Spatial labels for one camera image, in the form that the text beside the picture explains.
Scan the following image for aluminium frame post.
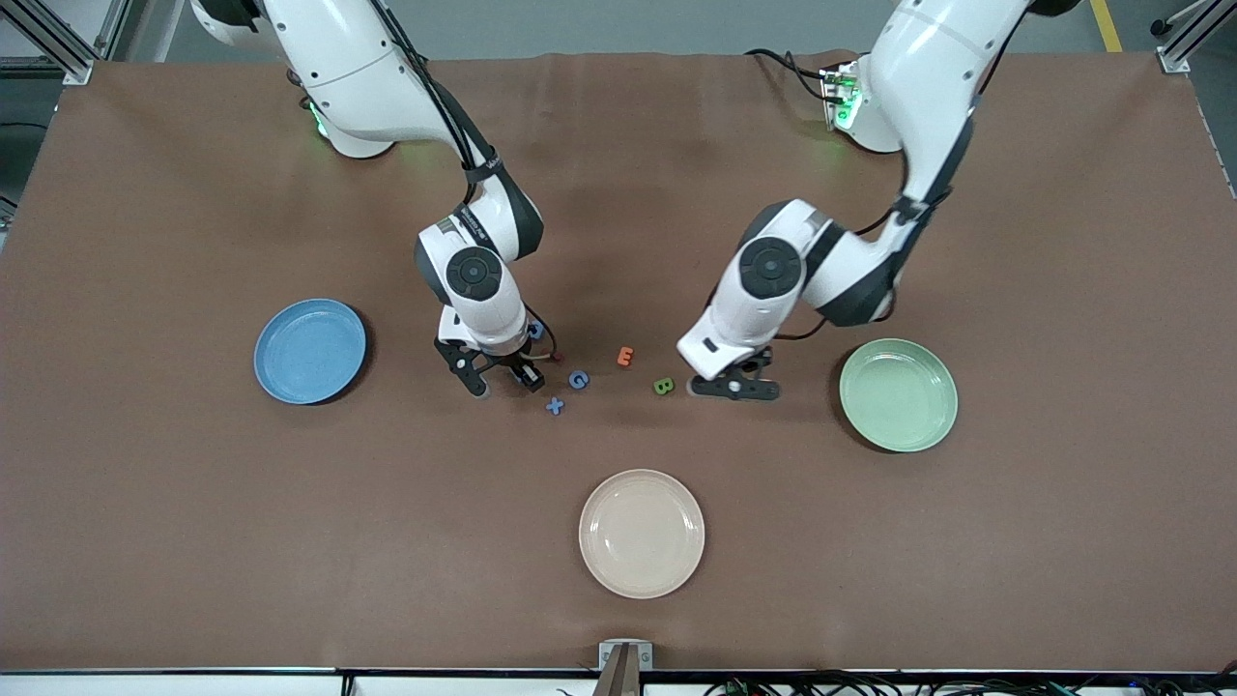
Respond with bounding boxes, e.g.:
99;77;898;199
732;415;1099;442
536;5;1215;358
0;0;131;86
1150;0;1237;73

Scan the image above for brown table cover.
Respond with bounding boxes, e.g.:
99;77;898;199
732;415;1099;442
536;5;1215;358
0;50;1237;675

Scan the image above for blue plate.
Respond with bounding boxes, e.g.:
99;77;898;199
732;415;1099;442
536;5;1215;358
253;298;368;405

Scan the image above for black left base cable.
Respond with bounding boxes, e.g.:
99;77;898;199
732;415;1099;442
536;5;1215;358
744;46;834;102

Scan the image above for grey metal camera mount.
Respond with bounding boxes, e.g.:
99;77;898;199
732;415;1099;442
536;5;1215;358
591;640;654;696

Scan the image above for black cable bundle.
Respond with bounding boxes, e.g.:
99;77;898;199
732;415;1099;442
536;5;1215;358
705;670;1237;696

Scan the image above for beige plate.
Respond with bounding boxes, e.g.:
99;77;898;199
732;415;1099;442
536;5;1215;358
578;469;706;600

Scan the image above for green plate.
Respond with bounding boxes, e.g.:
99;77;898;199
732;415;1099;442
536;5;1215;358
839;337;960;453

